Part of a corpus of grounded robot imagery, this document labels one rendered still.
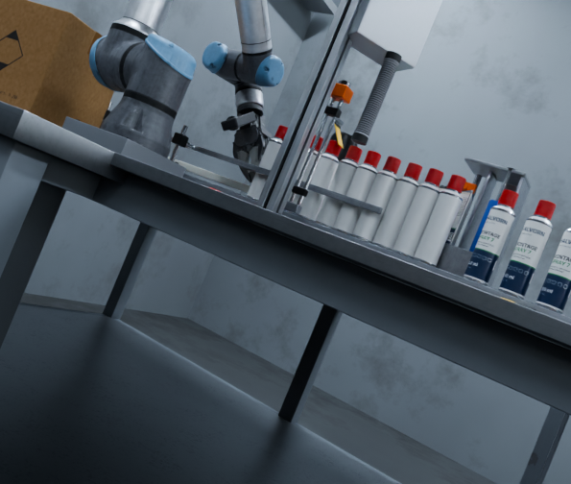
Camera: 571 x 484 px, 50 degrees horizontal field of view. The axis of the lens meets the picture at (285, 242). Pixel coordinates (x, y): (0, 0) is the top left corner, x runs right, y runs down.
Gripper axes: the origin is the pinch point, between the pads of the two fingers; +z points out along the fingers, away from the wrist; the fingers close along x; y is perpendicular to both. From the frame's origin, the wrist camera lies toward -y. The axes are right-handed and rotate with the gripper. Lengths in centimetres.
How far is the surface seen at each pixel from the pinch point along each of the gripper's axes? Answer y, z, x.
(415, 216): -2.1, 20.1, -41.8
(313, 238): -65, 39, -44
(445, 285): -65, 47, -59
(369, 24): -16.0, -20.3, -40.9
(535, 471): 117, 87, -44
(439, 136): 268, -113, -1
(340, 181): -1.9, 7.8, -25.2
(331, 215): -1.3, 15.6, -22.0
